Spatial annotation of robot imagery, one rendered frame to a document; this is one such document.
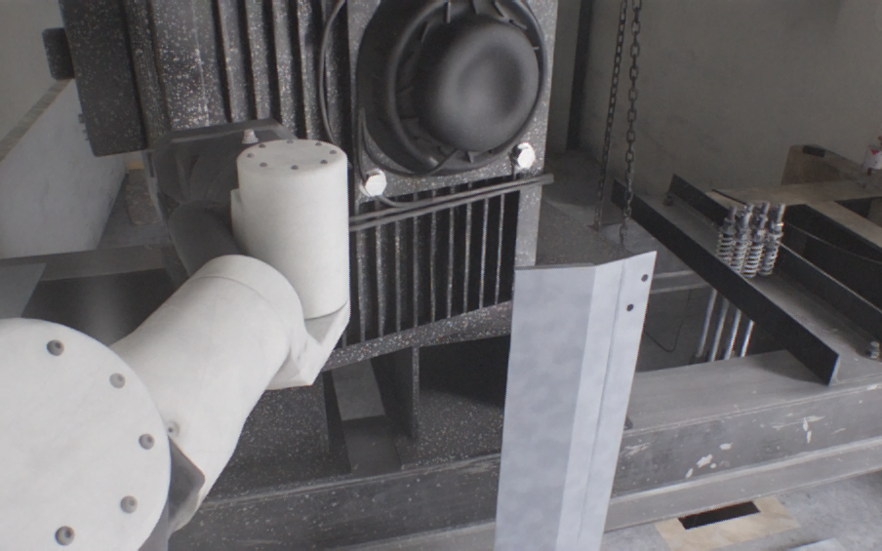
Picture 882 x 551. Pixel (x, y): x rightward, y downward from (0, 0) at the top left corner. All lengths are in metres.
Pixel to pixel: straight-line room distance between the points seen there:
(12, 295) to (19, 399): 1.57
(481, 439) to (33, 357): 0.99
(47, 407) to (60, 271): 1.64
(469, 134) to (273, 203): 0.44
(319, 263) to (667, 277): 1.88
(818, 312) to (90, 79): 1.46
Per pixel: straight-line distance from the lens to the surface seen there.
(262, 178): 0.41
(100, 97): 1.07
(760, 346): 2.73
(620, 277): 0.89
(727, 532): 2.06
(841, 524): 2.22
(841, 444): 1.74
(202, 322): 0.33
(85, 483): 0.22
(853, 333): 1.67
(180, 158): 0.58
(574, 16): 4.35
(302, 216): 0.41
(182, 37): 0.77
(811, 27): 3.02
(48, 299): 1.94
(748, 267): 1.76
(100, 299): 1.91
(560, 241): 1.28
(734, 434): 1.51
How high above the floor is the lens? 1.45
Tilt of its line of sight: 29 degrees down
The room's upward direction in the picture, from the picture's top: 1 degrees clockwise
